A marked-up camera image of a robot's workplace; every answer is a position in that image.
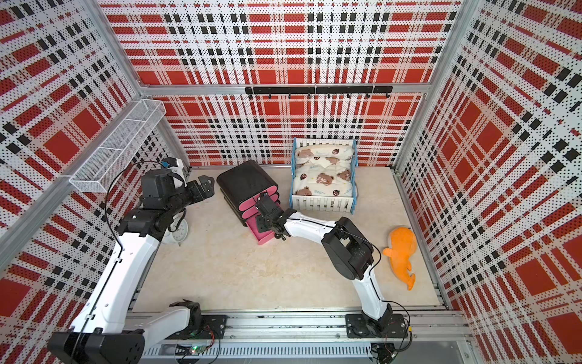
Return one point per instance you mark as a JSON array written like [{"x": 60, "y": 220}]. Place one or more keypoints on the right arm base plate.
[{"x": 361, "y": 326}]

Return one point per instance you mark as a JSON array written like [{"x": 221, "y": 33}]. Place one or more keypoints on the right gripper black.
[{"x": 261, "y": 227}]

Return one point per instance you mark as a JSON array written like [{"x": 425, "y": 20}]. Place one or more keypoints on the black wall hook rail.
[{"x": 316, "y": 90}]

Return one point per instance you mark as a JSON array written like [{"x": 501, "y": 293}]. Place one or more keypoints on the aluminium mounting rail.
[{"x": 325, "y": 326}]

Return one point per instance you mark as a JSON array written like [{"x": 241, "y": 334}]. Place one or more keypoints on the white wire mesh shelf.
[{"x": 117, "y": 148}]

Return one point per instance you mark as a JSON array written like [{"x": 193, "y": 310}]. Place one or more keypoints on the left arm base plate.
[{"x": 211, "y": 326}]

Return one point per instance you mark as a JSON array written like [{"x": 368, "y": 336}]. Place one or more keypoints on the orange plush whale toy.
[{"x": 403, "y": 245}]

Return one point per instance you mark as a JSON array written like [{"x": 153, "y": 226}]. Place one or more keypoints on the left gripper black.
[{"x": 208, "y": 189}]

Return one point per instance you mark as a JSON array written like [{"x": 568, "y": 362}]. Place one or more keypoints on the bear print blanket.
[{"x": 324, "y": 170}]

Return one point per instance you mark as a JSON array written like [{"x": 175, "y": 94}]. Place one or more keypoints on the black pink drawer cabinet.
[{"x": 241, "y": 187}]

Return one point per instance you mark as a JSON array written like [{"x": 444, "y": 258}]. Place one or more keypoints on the white alarm clock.
[{"x": 176, "y": 233}]

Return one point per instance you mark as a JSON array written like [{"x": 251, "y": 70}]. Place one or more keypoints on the blue white doll bed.
[{"x": 327, "y": 204}]

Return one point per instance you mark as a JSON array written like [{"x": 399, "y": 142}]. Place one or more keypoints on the pink bottom drawer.
[{"x": 261, "y": 238}]

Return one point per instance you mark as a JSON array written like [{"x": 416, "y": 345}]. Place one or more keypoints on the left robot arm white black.
[{"x": 100, "y": 332}]

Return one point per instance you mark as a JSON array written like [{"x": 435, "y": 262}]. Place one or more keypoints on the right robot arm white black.
[{"x": 350, "y": 253}]

